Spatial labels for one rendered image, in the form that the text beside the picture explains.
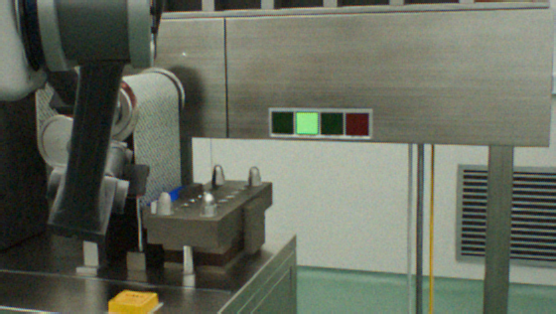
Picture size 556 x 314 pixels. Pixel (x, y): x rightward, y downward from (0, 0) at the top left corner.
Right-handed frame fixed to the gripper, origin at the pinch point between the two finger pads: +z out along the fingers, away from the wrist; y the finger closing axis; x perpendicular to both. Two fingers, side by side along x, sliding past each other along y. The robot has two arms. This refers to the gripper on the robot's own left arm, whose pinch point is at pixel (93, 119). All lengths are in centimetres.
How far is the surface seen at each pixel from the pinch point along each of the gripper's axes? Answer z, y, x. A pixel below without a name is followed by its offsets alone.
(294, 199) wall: 254, -32, 119
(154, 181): 20.1, 7.3, -3.0
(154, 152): 16.3, 7.3, 2.3
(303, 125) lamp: 31, 36, 20
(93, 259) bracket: 20.2, -1.7, -23.3
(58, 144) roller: 7.2, -11.8, -2.0
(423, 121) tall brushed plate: 31, 64, 22
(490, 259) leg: 67, 79, 5
